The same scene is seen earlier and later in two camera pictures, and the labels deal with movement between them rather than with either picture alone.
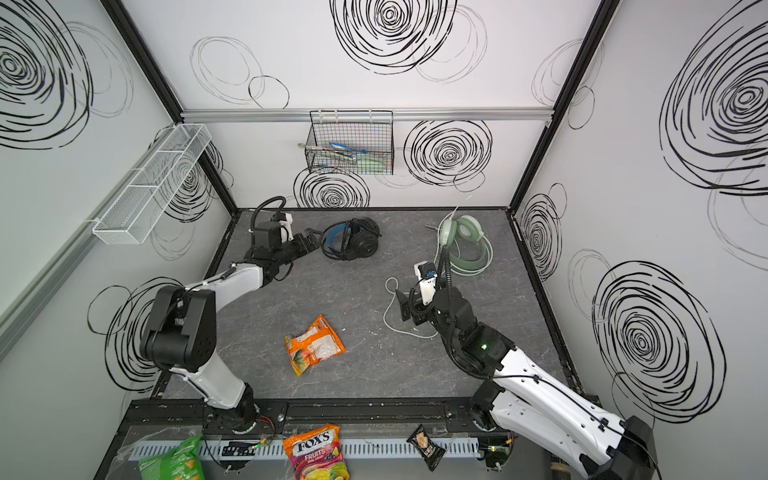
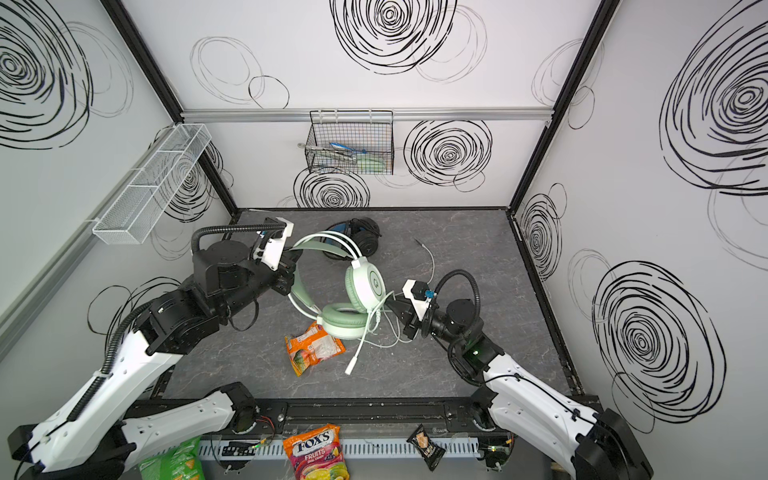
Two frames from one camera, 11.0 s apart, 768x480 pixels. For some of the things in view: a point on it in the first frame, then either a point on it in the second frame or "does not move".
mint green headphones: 470,228 -> 344,292
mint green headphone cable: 391,284 -> 390,305
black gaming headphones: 351,239 does not move
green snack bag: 182,463 does not move
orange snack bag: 319,342 does not move
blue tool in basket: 339,147 does not move
